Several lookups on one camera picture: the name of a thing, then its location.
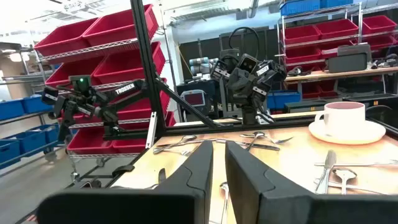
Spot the grey teach pendant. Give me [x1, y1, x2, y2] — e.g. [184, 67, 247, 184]
[180, 89, 208, 115]

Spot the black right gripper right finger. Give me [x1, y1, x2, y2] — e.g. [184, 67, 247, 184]
[225, 141, 398, 224]

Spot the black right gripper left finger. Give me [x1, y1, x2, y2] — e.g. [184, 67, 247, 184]
[37, 140, 215, 224]

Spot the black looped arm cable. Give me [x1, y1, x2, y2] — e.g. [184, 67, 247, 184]
[228, 26, 261, 58]

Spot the red plastic storage bin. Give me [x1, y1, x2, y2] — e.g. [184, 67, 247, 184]
[45, 57, 106, 88]
[34, 17, 101, 57]
[300, 82, 321, 99]
[284, 46, 322, 65]
[363, 35, 398, 50]
[82, 4, 159, 47]
[92, 41, 167, 85]
[281, 24, 321, 45]
[362, 15, 398, 35]
[315, 18, 359, 40]
[67, 126, 116, 156]
[116, 90, 171, 121]
[111, 138, 147, 154]
[164, 111, 177, 127]

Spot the black equipment case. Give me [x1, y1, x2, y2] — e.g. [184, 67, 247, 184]
[327, 43, 373, 74]

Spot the peach ceramic saucer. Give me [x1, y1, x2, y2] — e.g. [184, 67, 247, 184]
[308, 119, 387, 146]

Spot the blue plastic storage bin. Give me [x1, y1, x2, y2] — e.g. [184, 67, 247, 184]
[266, 90, 302, 110]
[279, 0, 322, 17]
[11, 130, 47, 154]
[0, 99, 25, 121]
[21, 94, 53, 114]
[0, 139, 22, 166]
[320, 0, 354, 9]
[32, 123, 60, 144]

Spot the chrome wire shelf rack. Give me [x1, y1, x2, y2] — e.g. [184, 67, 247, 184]
[275, 2, 398, 100]
[32, 37, 177, 183]

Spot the white metal bracket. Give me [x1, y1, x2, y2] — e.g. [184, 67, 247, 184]
[145, 111, 158, 149]

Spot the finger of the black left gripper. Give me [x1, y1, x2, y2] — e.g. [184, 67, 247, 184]
[229, 68, 246, 94]
[244, 73, 259, 100]

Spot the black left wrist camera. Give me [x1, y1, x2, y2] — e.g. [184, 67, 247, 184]
[238, 53, 259, 75]

